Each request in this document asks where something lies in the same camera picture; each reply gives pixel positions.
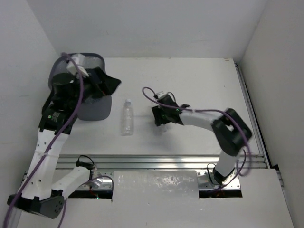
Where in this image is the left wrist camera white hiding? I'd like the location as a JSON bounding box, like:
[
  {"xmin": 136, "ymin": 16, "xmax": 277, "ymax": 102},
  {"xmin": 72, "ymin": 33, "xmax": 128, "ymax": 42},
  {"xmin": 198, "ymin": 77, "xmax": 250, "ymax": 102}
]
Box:
[{"xmin": 66, "ymin": 53, "xmax": 89, "ymax": 77}]

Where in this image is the aluminium rail frame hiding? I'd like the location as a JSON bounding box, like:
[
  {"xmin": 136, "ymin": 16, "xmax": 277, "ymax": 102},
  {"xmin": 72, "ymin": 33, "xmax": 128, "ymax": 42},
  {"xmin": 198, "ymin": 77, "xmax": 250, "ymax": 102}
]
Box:
[{"xmin": 18, "ymin": 59, "xmax": 285, "ymax": 198}]

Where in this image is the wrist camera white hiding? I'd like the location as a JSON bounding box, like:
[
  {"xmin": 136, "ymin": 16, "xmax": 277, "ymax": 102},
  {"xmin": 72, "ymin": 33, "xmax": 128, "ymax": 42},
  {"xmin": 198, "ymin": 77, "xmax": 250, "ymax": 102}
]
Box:
[
  {"xmin": 66, "ymin": 53, "xmax": 89, "ymax": 77},
  {"xmin": 153, "ymin": 91, "xmax": 170, "ymax": 103}
]

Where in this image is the purple cable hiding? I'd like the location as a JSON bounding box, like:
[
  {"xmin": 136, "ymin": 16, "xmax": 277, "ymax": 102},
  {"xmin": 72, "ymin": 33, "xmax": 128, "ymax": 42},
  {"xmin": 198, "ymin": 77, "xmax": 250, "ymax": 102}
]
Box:
[
  {"xmin": 142, "ymin": 86, "xmax": 254, "ymax": 190},
  {"xmin": 6, "ymin": 52, "xmax": 114, "ymax": 228}
]

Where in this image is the clear bottle white cap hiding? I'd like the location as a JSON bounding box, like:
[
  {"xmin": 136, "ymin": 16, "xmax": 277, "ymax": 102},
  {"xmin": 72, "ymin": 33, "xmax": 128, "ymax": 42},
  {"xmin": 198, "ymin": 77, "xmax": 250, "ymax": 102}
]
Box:
[{"xmin": 121, "ymin": 99, "xmax": 134, "ymax": 136}]

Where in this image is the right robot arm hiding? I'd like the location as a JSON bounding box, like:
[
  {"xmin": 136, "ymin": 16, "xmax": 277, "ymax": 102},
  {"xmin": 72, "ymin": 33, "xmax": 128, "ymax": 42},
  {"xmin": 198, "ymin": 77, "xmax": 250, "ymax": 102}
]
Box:
[{"xmin": 152, "ymin": 93, "xmax": 252, "ymax": 185}]

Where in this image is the grey mesh waste bin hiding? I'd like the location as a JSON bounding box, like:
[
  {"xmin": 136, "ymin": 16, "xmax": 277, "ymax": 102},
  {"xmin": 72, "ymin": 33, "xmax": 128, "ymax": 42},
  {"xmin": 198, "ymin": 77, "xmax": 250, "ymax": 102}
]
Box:
[{"xmin": 48, "ymin": 53, "xmax": 112, "ymax": 121}]

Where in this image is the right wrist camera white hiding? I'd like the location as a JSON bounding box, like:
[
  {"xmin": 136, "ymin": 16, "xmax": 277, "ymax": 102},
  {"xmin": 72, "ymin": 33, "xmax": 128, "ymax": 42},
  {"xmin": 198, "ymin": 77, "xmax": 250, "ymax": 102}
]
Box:
[{"xmin": 153, "ymin": 91, "xmax": 170, "ymax": 103}]

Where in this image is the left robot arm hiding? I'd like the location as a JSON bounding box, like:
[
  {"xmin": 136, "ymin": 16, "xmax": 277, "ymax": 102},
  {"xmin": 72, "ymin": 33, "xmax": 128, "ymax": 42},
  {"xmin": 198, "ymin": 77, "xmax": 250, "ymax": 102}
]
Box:
[{"xmin": 7, "ymin": 67, "xmax": 121, "ymax": 219}]

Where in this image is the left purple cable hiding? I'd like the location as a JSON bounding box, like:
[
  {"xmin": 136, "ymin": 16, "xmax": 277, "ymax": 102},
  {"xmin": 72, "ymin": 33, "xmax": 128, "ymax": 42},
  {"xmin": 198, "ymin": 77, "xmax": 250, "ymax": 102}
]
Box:
[{"xmin": 6, "ymin": 52, "xmax": 114, "ymax": 228}]

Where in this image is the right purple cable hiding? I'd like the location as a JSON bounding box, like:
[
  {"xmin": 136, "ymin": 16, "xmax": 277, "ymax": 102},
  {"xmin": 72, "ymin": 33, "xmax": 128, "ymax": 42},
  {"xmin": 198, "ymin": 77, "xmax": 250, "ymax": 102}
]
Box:
[{"xmin": 142, "ymin": 86, "xmax": 254, "ymax": 190}]

